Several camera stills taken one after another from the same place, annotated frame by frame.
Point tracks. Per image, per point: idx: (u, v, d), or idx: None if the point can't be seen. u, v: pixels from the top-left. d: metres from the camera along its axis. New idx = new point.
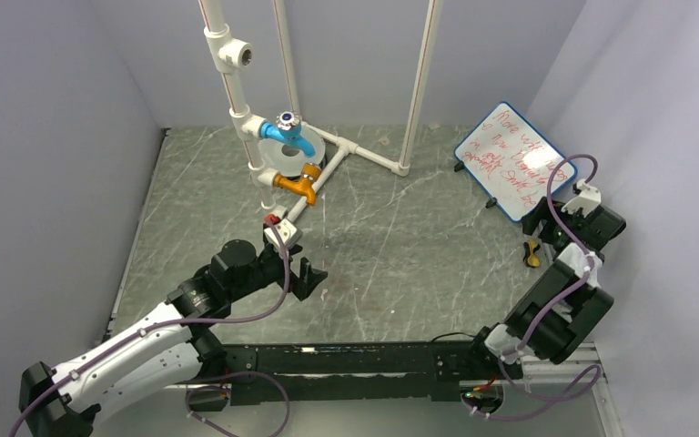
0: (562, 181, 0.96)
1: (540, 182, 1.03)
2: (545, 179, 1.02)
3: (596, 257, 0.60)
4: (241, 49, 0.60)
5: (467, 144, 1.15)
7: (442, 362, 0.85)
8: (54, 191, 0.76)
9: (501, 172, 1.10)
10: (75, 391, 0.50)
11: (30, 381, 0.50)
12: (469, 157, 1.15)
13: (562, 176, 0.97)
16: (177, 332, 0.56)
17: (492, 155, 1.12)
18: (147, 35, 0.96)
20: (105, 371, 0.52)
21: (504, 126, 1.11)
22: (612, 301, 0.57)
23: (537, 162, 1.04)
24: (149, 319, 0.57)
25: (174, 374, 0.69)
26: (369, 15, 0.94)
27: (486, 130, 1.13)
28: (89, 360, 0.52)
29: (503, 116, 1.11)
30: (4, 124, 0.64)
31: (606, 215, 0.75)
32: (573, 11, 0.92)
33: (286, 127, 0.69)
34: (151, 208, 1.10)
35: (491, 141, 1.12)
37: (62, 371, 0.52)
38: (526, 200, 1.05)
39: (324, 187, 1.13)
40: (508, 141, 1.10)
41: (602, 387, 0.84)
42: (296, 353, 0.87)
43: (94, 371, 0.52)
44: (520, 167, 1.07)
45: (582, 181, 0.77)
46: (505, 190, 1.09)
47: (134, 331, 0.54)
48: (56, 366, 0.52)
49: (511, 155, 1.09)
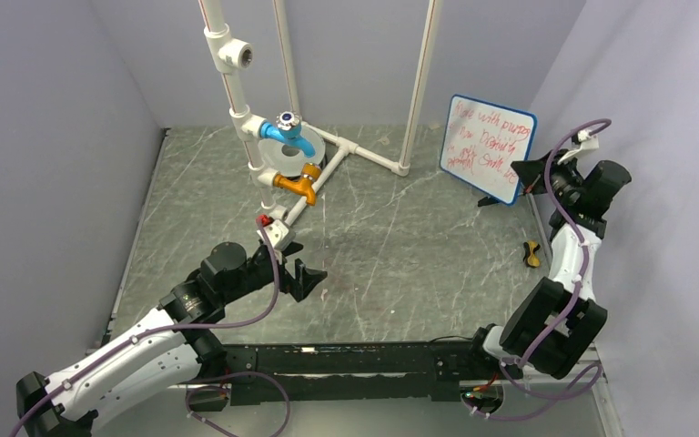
0: (529, 136, 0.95)
1: (512, 151, 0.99)
2: (515, 147, 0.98)
3: (592, 245, 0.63)
4: (242, 50, 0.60)
5: (446, 152, 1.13)
7: (442, 362, 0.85)
8: (55, 191, 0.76)
9: (480, 162, 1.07)
10: (67, 401, 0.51)
11: (24, 391, 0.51)
12: (453, 162, 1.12)
13: (525, 130, 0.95)
16: (169, 338, 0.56)
17: (466, 149, 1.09)
18: (146, 35, 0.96)
20: (97, 380, 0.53)
21: (463, 116, 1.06)
22: (606, 316, 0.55)
23: (503, 135, 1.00)
24: (141, 325, 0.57)
25: (175, 375, 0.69)
26: (369, 15, 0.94)
27: (452, 129, 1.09)
28: (81, 369, 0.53)
29: (460, 107, 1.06)
30: (4, 124, 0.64)
31: (606, 181, 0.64)
32: (572, 11, 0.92)
33: (286, 127, 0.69)
34: (150, 208, 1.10)
35: (460, 137, 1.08)
37: (55, 381, 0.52)
38: (508, 177, 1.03)
39: (324, 187, 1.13)
40: (471, 128, 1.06)
41: (602, 387, 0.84)
42: (296, 354, 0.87)
43: (86, 381, 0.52)
44: (491, 147, 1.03)
45: (584, 131, 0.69)
46: (490, 177, 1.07)
47: (125, 339, 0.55)
48: (50, 376, 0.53)
49: (479, 141, 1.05)
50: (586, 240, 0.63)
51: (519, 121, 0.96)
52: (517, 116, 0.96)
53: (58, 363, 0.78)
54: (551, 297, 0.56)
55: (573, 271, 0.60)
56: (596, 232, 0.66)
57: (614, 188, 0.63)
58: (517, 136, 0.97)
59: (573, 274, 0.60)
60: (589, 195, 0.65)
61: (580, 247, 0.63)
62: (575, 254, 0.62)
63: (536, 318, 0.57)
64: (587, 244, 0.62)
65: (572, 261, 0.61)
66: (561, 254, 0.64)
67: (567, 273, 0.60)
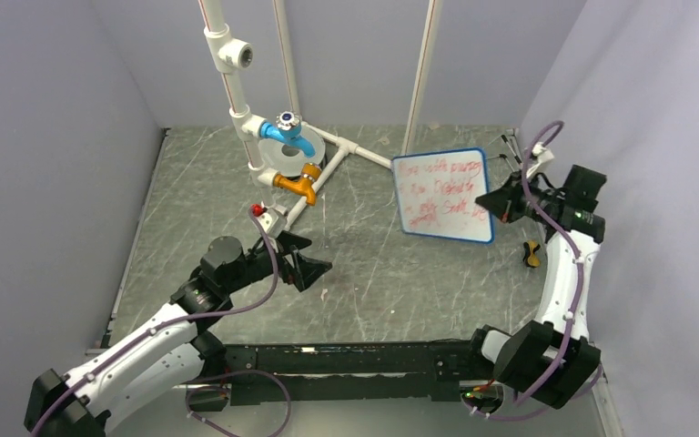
0: (482, 169, 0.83)
1: (471, 189, 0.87)
2: (473, 184, 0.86)
3: (585, 262, 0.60)
4: (242, 49, 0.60)
5: (405, 214, 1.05)
7: (442, 362, 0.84)
8: (55, 191, 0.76)
9: (443, 211, 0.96)
10: (93, 392, 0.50)
11: (43, 388, 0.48)
12: (417, 221, 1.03)
13: (476, 165, 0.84)
16: (186, 329, 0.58)
17: (423, 205, 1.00)
18: (146, 35, 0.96)
20: (119, 371, 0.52)
21: (410, 174, 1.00)
22: (599, 360, 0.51)
23: (456, 177, 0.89)
24: (155, 319, 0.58)
25: (178, 373, 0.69)
26: (369, 15, 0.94)
27: (404, 190, 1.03)
28: (101, 361, 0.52)
29: (403, 167, 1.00)
30: (5, 124, 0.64)
31: (589, 175, 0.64)
32: (572, 11, 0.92)
33: (286, 126, 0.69)
34: (151, 208, 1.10)
35: (414, 195, 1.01)
37: (75, 375, 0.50)
38: (479, 216, 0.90)
39: (324, 187, 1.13)
40: (421, 184, 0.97)
41: (602, 387, 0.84)
42: (295, 354, 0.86)
43: (109, 371, 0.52)
44: (448, 193, 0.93)
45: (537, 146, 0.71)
46: (459, 222, 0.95)
47: (142, 332, 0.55)
48: (67, 371, 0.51)
49: (433, 192, 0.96)
50: (581, 257, 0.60)
51: (466, 158, 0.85)
52: (464, 154, 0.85)
53: (57, 363, 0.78)
54: (541, 340, 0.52)
55: (565, 307, 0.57)
56: (593, 235, 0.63)
57: (601, 179, 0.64)
58: (470, 172, 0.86)
59: (564, 309, 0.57)
60: (576, 191, 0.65)
61: (575, 263, 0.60)
62: (571, 280, 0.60)
63: (529, 360, 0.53)
64: (582, 259, 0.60)
65: (566, 289, 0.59)
66: (555, 271, 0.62)
67: (558, 307, 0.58)
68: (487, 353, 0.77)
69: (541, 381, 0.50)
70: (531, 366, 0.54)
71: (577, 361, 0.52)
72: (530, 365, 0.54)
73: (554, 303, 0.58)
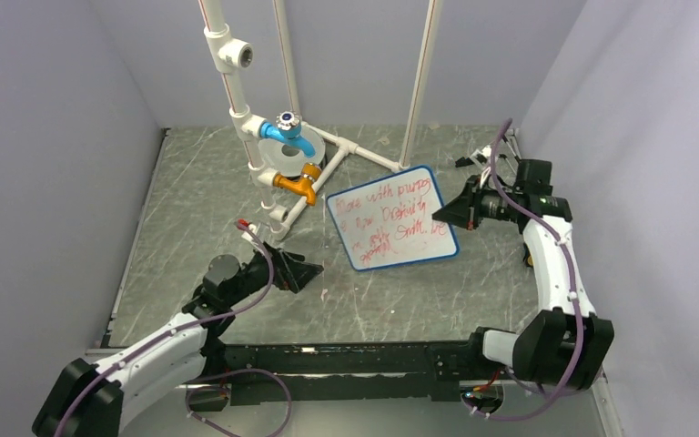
0: (433, 184, 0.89)
1: (424, 208, 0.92)
2: (426, 200, 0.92)
3: (567, 242, 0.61)
4: (242, 50, 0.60)
5: (352, 252, 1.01)
7: (442, 363, 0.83)
8: (55, 191, 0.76)
9: (397, 237, 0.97)
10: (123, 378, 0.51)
11: (74, 374, 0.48)
12: (367, 257, 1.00)
13: (426, 182, 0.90)
16: (199, 332, 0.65)
17: (372, 237, 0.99)
18: (146, 35, 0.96)
20: (146, 362, 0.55)
21: (349, 210, 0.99)
22: (613, 330, 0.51)
23: (405, 200, 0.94)
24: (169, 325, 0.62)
25: (181, 374, 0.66)
26: (369, 15, 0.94)
27: (347, 228, 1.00)
28: (127, 353, 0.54)
29: (341, 205, 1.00)
30: (5, 124, 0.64)
31: (533, 166, 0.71)
32: (573, 11, 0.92)
33: (286, 127, 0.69)
34: (150, 208, 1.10)
35: (359, 229, 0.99)
37: (104, 364, 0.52)
38: (437, 231, 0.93)
39: (324, 187, 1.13)
40: (367, 216, 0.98)
41: (602, 387, 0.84)
42: (296, 353, 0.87)
43: (136, 362, 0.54)
44: (400, 217, 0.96)
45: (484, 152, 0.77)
46: (416, 243, 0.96)
47: (161, 331, 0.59)
48: (93, 363, 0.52)
49: (381, 220, 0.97)
50: (561, 238, 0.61)
51: (414, 177, 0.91)
52: (410, 174, 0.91)
53: (57, 363, 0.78)
54: (557, 327, 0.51)
55: (565, 287, 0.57)
56: (562, 215, 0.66)
57: (544, 167, 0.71)
58: (420, 191, 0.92)
59: (566, 290, 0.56)
60: (529, 183, 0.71)
61: (558, 247, 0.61)
62: (560, 262, 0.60)
63: (549, 350, 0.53)
64: (564, 241, 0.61)
65: (561, 272, 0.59)
66: (541, 262, 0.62)
67: (559, 289, 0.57)
68: (487, 354, 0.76)
69: (572, 364, 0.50)
70: (552, 354, 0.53)
71: (595, 338, 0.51)
72: (550, 353, 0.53)
73: (555, 287, 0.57)
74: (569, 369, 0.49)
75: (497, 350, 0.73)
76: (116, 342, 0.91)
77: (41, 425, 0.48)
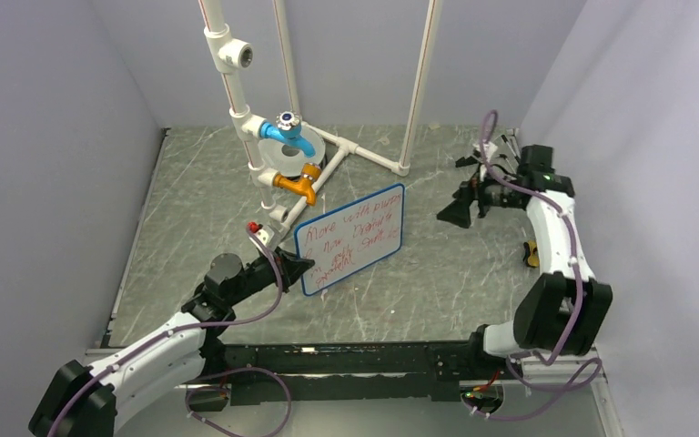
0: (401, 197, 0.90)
1: (390, 218, 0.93)
2: (391, 211, 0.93)
3: (569, 214, 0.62)
4: (241, 49, 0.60)
5: (309, 278, 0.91)
7: (442, 362, 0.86)
8: (54, 191, 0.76)
9: (359, 249, 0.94)
10: (116, 381, 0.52)
11: (65, 379, 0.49)
12: (322, 278, 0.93)
13: (395, 197, 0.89)
16: (197, 335, 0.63)
17: (336, 257, 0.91)
18: (145, 35, 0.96)
20: (140, 364, 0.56)
21: (319, 236, 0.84)
22: (613, 294, 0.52)
23: (376, 215, 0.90)
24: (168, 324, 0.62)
25: (179, 374, 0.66)
26: (369, 15, 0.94)
27: (312, 255, 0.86)
28: (123, 355, 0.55)
29: (312, 233, 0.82)
30: (5, 123, 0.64)
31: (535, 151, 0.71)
32: (572, 11, 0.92)
33: (286, 126, 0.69)
34: (150, 208, 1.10)
35: (326, 252, 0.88)
37: (97, 367, 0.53)
38: (394, 233, 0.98)
39: (324, 187, 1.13)
40: (338, 238, 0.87)
41: (602, 387, 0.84)
42: (296, 353, 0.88)
43: (131, 365, 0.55)
44: (366, 231, 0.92)
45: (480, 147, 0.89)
46: (374, 248, 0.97)
47: (159, 332, 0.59)
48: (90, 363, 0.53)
49: (349, 238, 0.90)
50: (563, 210, 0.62)
51: (390, 195, 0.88)
52: (387, 191, 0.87)
53: (55, 364, 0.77)
54: (558, 288, 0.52)
55: (566, 254, 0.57)
56: (565, 190, 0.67)
57: (546, 152, 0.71)
58: (390, 206, 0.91)
59: (567, 258, 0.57)
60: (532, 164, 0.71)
61: (561, 218, 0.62)
62: (562, 233, 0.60)
63: (549, 315, 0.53)
64: (565, 212, 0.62)
65: (561, 240, 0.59)
66: (543, 231, 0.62)
67: (561, 256, 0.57)
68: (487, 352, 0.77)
69: (570, 327, 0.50)
70: (552, 315, 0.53)
71: (595, 299, 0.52)
72: (549, 319, 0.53)
73: (557, 254, 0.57)
74: (568, 328, 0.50)
75: (496, 349, 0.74)
76: (116, 342, 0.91)
77: (36, 425, 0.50)
